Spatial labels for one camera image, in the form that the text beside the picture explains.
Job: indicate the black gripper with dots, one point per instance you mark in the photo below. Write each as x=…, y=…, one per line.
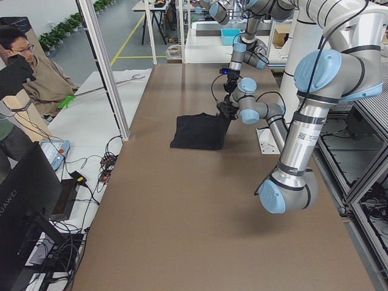
x=226, y=108
x=231, y=82

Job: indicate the power strip with red switches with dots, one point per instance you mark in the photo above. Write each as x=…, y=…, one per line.
x=107, y=164

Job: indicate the black graphic t-shirt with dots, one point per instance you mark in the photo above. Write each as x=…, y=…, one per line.
x=201, y=132

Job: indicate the blue teach pendant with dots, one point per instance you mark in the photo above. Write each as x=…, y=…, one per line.
x=55, y=151

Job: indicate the aluminium frame post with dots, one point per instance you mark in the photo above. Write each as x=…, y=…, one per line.
x=94, y=36

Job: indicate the seated man in hoodie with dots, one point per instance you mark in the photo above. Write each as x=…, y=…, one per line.
x=51, y=85

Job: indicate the black power adapter brick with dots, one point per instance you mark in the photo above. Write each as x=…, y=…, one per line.
x=80, y=179

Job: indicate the black computer monitor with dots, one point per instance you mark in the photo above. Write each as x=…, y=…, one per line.
x=29, y=195

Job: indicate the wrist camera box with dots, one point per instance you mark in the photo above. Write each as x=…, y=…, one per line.
x=228, y=71

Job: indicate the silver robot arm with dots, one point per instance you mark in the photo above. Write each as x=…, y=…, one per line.
x=246, y=48
x=347, y=67

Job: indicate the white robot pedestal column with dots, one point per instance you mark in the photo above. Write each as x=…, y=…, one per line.
x=305, y=38

